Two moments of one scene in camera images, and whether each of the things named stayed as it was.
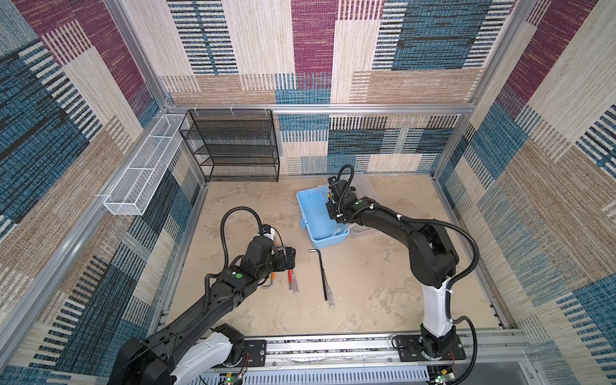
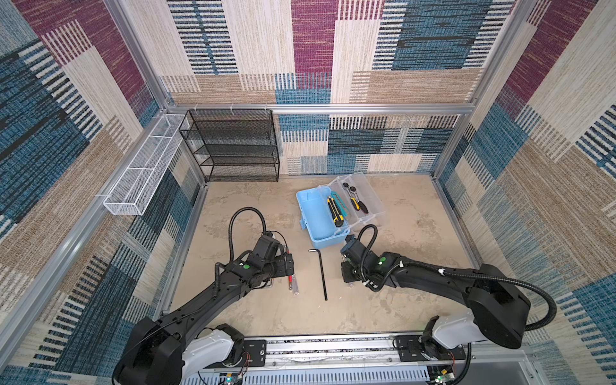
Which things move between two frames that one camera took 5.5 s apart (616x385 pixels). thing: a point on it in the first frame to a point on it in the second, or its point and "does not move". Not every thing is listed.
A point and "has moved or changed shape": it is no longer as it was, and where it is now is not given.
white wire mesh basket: (134, 190) does not move
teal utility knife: (330, 293) has moved or changed shape
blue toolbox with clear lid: (315, 220) does not move
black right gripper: (330, 207) to (346, 273)
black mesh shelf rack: (233, 145) does not move
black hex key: (313, 250) does not move
